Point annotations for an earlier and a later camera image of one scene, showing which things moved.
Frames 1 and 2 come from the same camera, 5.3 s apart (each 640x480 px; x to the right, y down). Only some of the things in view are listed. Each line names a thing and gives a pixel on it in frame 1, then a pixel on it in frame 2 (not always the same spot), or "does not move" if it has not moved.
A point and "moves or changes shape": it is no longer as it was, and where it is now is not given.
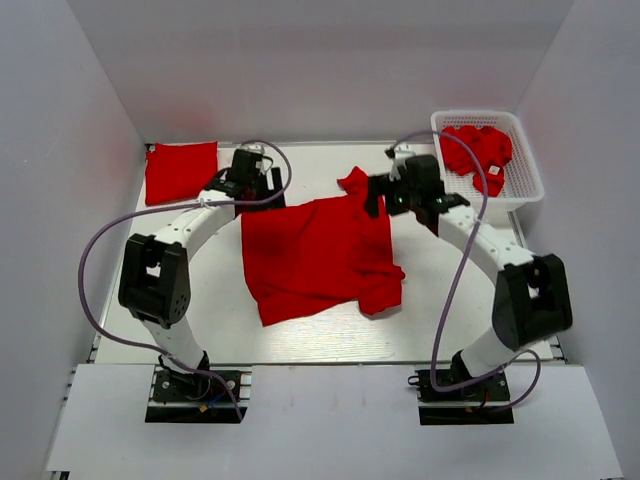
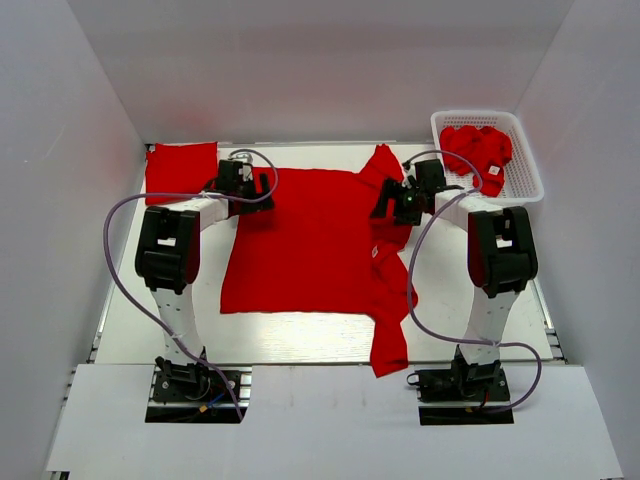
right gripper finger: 373,196 to 394,191
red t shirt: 307,254 moves or changes shape
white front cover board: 322,422 does not move
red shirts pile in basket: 493,147 does not move
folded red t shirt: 179,171 does not move
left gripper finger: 277,184 to 242,180
